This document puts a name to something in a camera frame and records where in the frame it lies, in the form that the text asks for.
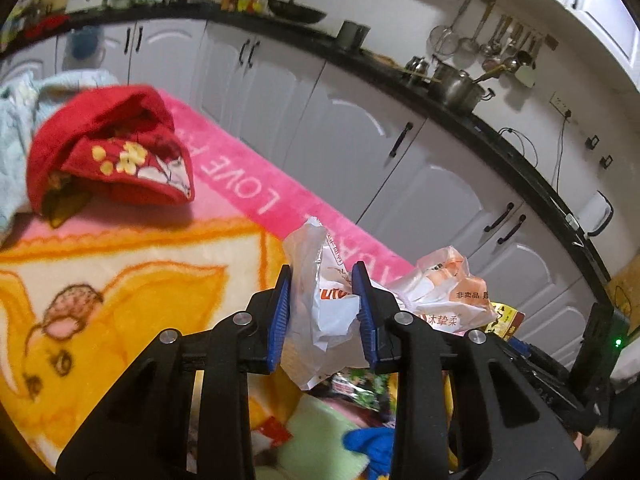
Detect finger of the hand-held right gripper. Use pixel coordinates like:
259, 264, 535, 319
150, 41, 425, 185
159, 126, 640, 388
504, 336, 576, 378

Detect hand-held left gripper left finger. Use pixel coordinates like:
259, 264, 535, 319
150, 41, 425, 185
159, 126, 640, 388
55, 264, 293, 480

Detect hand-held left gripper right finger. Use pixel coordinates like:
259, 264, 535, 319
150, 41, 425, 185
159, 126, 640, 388
351, 261, 588, 480

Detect white plastic bag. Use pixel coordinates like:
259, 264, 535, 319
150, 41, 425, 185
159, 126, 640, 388
281, 216, 363, 391

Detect yellow snack packet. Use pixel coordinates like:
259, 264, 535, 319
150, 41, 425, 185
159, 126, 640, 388
482, 302, 526, 343

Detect green snack packet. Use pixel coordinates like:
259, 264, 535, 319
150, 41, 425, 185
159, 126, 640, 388
325, 367, 396, 413

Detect orange printed plastic wrapper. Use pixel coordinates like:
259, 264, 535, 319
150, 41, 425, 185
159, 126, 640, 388
387, 246, 501, 336

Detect red and white packet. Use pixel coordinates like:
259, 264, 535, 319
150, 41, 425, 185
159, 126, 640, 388
250, 416, 293, 453

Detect light green cloth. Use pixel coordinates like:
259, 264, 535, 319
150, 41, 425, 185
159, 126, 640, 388
255, 395, 371, 480

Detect blue cloth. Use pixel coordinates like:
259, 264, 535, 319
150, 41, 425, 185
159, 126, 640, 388
342, 426, 396, 478

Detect white electric kettle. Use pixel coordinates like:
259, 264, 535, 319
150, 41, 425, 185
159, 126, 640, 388
580, 190, 615, 237

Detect pink printed blanket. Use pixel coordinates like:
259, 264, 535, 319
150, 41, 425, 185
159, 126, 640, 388
0, 87, 451, 480

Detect white kitchen base cabinets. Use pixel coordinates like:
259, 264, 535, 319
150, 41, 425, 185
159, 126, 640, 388
0, 17, 613, 376

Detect black kitchen countertop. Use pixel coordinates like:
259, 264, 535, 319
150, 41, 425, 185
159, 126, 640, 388
0, 2, 613, 281

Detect steel stockpot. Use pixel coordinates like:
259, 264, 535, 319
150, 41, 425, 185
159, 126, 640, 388
430, 62, 496, 113

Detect small steel teapot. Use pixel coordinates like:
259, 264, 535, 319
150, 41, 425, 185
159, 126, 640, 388
404, 56, 432, 86

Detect red flowered cloth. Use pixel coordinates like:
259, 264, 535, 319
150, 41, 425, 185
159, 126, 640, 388
26, 85, 195, 226

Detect grey metal mug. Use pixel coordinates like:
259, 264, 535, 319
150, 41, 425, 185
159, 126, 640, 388
336, 20, 372, 52

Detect row of hanging steel utensils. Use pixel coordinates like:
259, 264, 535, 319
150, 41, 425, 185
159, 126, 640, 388
429, 0, 546, 86

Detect black wok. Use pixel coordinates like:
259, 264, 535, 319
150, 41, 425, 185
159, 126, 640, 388
252, 0, 326, 25

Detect light blue towel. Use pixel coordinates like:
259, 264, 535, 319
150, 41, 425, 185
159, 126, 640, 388
0, 69, 118, 241

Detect blue plastic container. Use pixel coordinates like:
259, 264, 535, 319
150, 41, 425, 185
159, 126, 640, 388
64, 25, 106, 61

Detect black power cable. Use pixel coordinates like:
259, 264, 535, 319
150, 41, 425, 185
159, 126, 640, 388
497, 110, 573, 191

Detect white upper wall cabinets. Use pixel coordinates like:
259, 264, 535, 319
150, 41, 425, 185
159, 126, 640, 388
470, 0, 640, 81

